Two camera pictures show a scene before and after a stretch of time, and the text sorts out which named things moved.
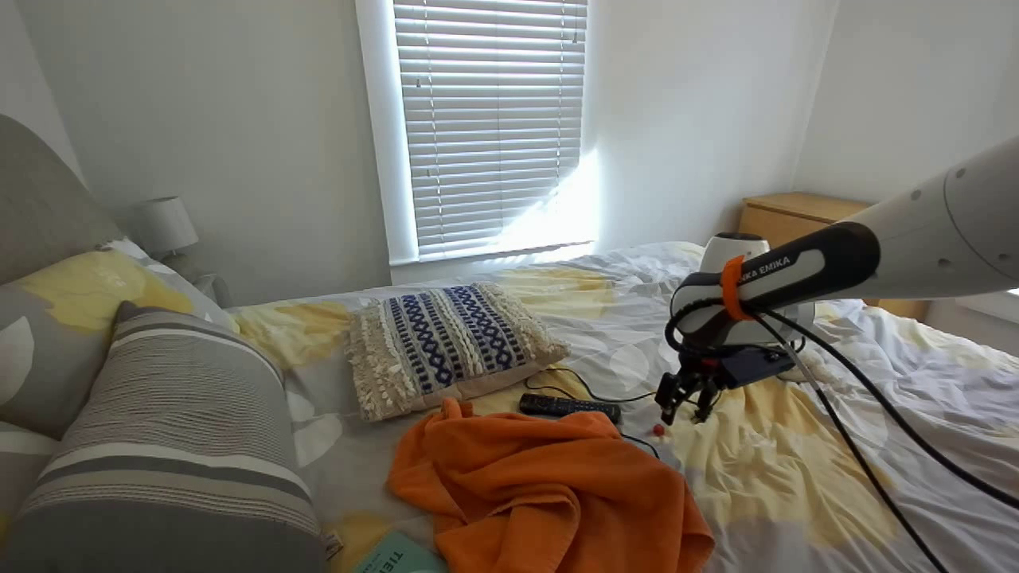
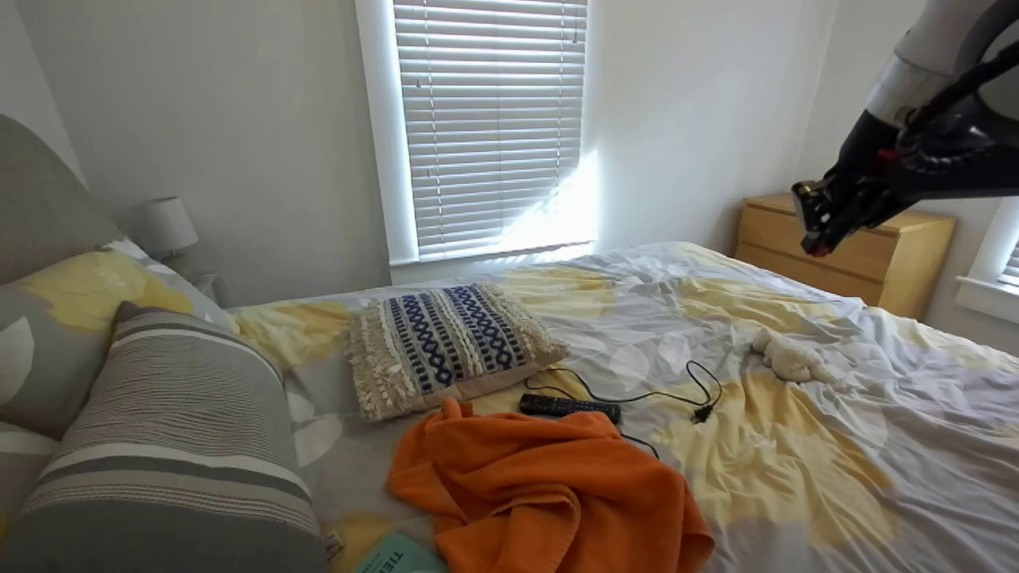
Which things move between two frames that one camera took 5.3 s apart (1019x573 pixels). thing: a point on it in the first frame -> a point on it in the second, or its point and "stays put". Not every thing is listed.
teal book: [402, 554] stays put
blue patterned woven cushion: [421, 346] stays put
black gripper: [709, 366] -> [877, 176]
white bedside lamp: [162, 227] stays put
